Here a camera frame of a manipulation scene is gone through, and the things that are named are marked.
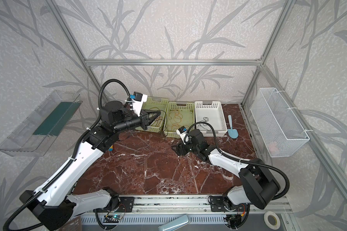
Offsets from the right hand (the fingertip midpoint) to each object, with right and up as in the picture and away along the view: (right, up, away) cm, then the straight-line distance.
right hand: (176, 140), depth 84 cm
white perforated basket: (+27, +17, +31) cm, 44 cm away
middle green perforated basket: (+7, +20, +31) cm, 38 cm away
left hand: (-5, +17, -23) cm, 29 cm away
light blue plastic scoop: (+40, +2, +17) cm, 43 cm away
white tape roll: (+48, -37, -15) cm, 62 cm away
